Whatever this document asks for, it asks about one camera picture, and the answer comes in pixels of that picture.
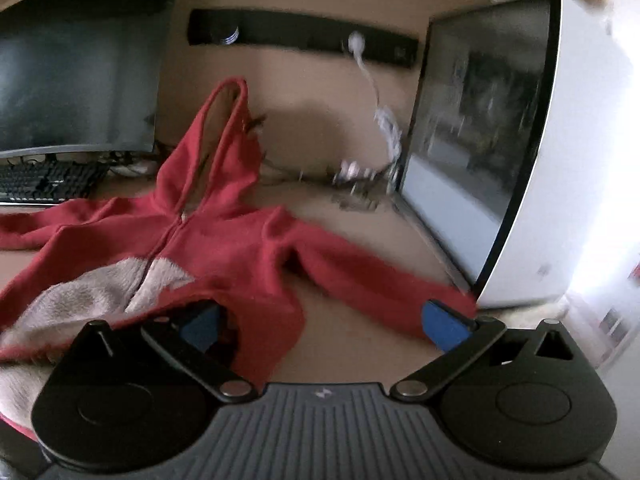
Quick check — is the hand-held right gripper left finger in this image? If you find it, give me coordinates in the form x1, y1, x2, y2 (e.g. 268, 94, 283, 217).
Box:
73, 300, 261, 405

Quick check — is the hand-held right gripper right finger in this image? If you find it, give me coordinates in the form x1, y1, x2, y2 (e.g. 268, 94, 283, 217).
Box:
390, 300, 576, 403

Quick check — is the red fleece-lined hoodie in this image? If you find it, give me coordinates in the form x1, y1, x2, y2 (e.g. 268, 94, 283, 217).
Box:
0, 77, 481, 441

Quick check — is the black keyboard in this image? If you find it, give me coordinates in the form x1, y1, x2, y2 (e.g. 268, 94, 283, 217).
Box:
0, 160, 111, 206

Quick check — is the curved black monitor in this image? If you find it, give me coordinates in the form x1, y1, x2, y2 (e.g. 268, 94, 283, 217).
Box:
0, 0, 184, 159

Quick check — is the black soundbar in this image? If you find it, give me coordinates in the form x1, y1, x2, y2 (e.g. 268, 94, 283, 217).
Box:
187, 8, 420, 69

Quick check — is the black cable bundle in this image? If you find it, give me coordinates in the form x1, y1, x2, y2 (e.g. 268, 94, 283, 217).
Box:
250, 152, 401, 212

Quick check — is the white coiled cable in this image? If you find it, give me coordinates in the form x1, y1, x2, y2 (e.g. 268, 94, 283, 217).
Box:
342, 32, 407, 196

